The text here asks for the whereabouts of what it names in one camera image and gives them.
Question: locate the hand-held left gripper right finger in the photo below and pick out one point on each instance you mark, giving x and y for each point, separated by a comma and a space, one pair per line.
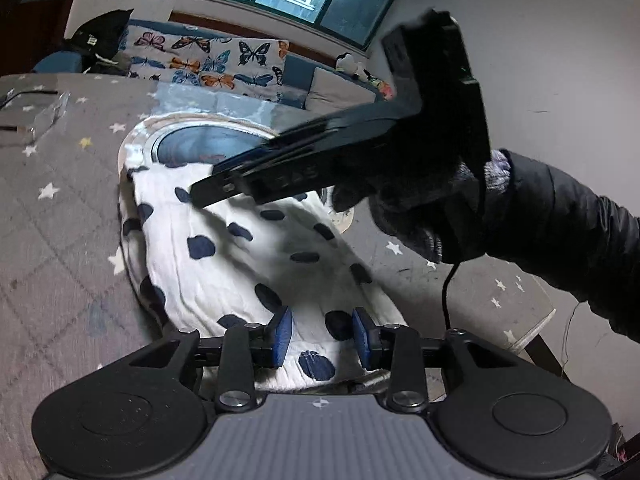
361, 336

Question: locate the rimless eyeglasses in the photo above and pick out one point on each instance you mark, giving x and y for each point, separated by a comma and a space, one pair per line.
47, 117

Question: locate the grey pillow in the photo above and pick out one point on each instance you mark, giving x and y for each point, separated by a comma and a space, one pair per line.
335, 90

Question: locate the person's right hand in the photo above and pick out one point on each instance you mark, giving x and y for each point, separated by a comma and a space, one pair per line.
405, 210

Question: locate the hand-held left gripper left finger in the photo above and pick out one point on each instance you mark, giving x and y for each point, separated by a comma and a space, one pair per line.
284, 335

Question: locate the pink plush toy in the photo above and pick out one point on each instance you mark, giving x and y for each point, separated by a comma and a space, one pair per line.
382, 87

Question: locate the white polka dot pants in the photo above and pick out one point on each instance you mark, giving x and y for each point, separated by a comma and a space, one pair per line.
225, 270

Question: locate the black jacket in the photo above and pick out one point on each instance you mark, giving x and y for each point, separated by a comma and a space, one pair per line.
97, 35

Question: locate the butterfly print pillow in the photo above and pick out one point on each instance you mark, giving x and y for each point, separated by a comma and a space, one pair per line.
175, 57
255, 67

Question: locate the blue sofa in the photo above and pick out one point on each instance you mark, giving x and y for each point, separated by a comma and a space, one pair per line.
295, 72

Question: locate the round built-in table heater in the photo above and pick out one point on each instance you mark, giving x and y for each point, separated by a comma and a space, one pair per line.
200, 142

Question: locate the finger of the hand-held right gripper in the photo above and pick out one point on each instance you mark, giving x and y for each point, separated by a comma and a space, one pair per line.
222, 187

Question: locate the grey star tablecloth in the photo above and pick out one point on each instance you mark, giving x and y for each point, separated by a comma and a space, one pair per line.
60, 240

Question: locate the black and white plush toy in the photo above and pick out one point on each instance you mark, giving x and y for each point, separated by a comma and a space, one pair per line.
350, 65

